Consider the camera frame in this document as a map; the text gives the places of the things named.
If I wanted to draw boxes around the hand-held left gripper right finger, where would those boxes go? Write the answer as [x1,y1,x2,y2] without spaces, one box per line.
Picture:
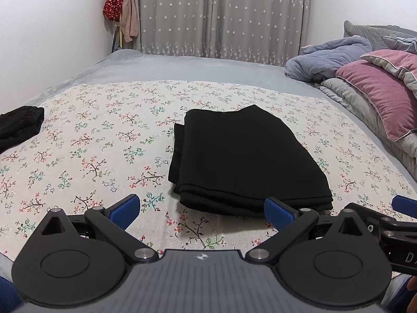
[246,196,375,264]

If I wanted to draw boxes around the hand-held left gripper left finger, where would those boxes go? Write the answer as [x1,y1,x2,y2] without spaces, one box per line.
[33,193,160,263]

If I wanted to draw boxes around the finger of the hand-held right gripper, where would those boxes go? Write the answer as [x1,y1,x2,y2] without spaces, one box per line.
[392,195,417,219]
[346,202,406,240]

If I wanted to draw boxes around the black pants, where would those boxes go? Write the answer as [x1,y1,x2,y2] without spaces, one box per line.
[168,104,333,219]

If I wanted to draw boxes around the floral bed sheet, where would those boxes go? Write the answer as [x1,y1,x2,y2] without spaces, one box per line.
[0,80,417,268]

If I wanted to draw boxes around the grey quilt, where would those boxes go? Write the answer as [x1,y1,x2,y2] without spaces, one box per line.
[314,78,417,167]

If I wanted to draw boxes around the pink pillow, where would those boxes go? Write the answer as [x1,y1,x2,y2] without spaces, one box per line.
[335,59,417,141]

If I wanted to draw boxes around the crumpled black garment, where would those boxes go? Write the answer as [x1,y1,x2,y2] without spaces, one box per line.
[0,105,45,153]

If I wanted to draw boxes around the pink quilt with white piping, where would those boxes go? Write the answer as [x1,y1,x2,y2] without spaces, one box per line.
[360,49,417,92]

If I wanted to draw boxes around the person's blue clothing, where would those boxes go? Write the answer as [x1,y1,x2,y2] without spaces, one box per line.
[0,275,17,313]

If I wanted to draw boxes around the grey bed sheet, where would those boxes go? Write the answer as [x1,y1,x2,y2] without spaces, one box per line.
[0,49,417,183]

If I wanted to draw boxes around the blue-grey blanket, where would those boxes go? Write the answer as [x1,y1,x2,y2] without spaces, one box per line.
[285,36,382,83]

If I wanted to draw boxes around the grey quilted pillow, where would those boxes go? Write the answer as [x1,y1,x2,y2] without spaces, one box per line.
[343,20,417,53]

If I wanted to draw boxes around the pink hanging cloth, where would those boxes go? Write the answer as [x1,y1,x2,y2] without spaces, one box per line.
[119,0,140,44]

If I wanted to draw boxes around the grey star curtain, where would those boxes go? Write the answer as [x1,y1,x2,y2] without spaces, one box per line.
[125,0,312,68]

